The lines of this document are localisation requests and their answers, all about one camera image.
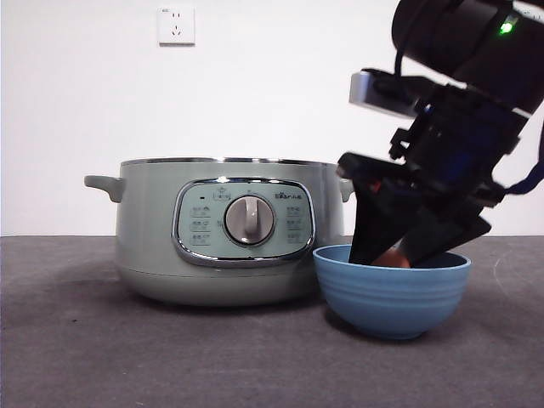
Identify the brown egg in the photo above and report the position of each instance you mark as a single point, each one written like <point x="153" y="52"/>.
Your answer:
<point x="393" y="260"/>

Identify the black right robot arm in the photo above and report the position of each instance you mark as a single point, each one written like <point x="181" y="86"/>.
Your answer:
<point x="459" y="38"/>

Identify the pale green electric steamer pot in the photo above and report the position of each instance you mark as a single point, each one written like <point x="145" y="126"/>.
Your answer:
<point x="144" y="238"/>

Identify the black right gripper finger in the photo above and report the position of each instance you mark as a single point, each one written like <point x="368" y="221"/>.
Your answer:
<point x="374" y="225"/>
<point x="442" y="238"/>

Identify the white wall socket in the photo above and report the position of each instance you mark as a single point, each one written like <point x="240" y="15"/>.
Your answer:
<point x="176" y="25"/>

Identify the blue ribbed bowl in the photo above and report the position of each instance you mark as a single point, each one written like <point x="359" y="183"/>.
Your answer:
<point x="391" y="297"/>

